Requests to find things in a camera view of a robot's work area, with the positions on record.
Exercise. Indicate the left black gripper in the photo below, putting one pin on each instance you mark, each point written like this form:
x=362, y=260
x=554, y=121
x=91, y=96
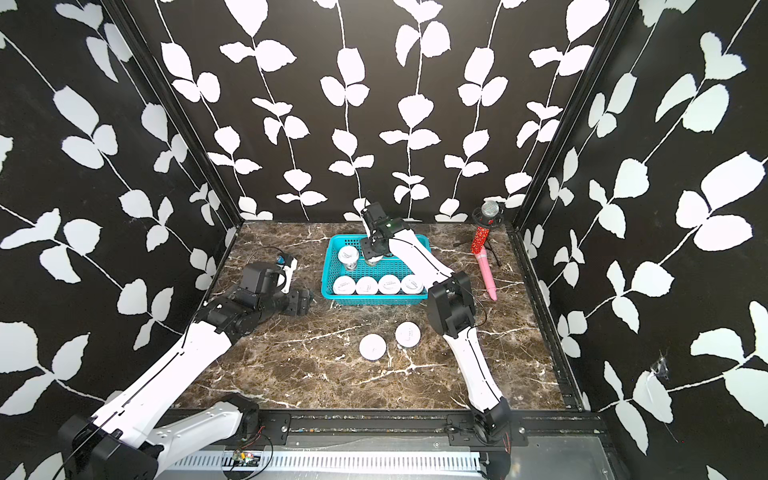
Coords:
x=298, y=306

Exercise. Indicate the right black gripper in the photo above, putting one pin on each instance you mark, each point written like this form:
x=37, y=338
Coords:
x=367, y=252

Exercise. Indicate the white yogurt cup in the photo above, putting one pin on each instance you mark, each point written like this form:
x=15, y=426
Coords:
x=373, y=261
x=372, y=347
x=408, y=335
x=349, y=256
x=389, y=285
x=366, y=286
x=411, y=285
x=344, y=285

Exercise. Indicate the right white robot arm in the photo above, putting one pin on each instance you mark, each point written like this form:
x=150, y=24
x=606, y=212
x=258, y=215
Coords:
x=450, y=311

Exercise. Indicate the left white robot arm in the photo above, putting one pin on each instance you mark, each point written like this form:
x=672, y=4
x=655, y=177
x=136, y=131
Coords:
x=124, y=439

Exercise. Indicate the pink and red tube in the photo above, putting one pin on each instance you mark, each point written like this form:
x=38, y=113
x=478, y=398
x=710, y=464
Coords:
x=480, y=253

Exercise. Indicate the small black tripod lamp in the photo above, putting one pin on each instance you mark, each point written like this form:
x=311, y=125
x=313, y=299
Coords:
x=490, y=215

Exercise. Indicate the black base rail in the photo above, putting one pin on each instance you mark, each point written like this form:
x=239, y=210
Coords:
x=460, y=427

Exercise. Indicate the small circuit board with wires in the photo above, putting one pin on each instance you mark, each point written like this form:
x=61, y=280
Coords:
x=241, y=460

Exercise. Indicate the white perforated cable duct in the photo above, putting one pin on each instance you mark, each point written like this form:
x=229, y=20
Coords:
x=451, y=463

